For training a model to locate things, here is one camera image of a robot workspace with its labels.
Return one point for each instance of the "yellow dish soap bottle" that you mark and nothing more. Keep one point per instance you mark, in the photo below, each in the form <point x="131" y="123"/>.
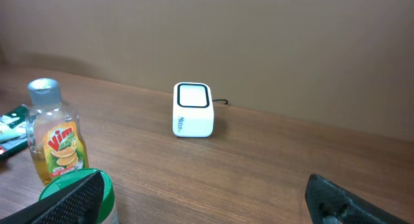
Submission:
<point x="53" y="131"/>

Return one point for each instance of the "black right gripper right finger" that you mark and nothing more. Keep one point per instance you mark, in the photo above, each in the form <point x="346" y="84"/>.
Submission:
<point x="330" y="203"/>

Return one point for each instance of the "green lid jar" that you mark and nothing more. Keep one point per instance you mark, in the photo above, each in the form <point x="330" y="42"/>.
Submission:
<point x="108" y="211"/>

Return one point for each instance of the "white barcode scanner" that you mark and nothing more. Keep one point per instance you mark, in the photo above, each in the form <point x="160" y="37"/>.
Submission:
<point x="193" y="112"/>

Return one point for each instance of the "green white plastic packet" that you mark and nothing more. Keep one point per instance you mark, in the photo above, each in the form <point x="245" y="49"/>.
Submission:
<point x="13" y="132"/>

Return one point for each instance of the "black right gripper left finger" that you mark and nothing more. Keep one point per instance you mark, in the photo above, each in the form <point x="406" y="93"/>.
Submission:
<point x="78" y="203"/>

